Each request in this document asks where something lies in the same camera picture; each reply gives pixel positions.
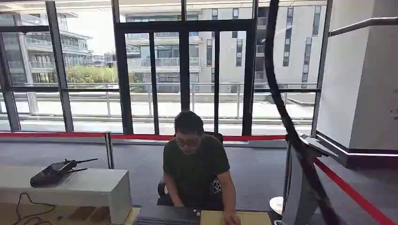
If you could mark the person's left hand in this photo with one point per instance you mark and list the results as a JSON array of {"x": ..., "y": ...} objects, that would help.
[{"x": 231, "y": 220}]

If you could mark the white round base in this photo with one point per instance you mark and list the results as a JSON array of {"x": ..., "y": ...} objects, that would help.
[{"x": 276, "y": 205}]

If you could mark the person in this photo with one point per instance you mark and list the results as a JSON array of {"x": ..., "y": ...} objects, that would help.
[{"x": 194, "y": 174}]

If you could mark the dark grey laptop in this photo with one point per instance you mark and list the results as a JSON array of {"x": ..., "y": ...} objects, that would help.
[{"x": 168, "y": 215}]

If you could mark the grey metal stand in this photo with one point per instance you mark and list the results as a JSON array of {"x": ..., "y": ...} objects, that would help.
[{"x": 298, "y": 198}]

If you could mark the black office chair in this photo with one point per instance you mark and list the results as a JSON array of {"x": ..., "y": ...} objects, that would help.
[{"x": 161, "y": 190}]

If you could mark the red barrier belt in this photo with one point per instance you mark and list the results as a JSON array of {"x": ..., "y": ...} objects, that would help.
[
  {"x": 49, "y": 134},
  {"x": 248, "y": 138},
  {"x": 348, "y": 190}
]

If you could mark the person's eyeglasses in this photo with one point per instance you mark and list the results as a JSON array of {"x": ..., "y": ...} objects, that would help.
[{"x": 186, "y": 143}]

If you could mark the white cabinet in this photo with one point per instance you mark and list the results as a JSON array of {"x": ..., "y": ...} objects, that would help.
[{"x": 93, "y": 189}]

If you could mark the outdoor metal railing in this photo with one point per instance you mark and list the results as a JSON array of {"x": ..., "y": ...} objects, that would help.
[{"x": 149, "y": 93}]

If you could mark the black remote controller with antennas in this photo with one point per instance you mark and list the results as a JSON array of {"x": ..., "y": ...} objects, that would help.
[{"x": 46, "y": 177}]

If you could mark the grey handrail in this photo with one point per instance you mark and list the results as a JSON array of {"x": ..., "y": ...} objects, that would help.
[{"x": 367, "y": 23}]

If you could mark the silver stanchion post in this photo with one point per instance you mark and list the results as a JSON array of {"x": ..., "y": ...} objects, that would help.
[{"x": 109, "y": 152}]

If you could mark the black double door frame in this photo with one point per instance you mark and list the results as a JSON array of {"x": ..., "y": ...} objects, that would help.
[{"x": 184, "y": 62}]

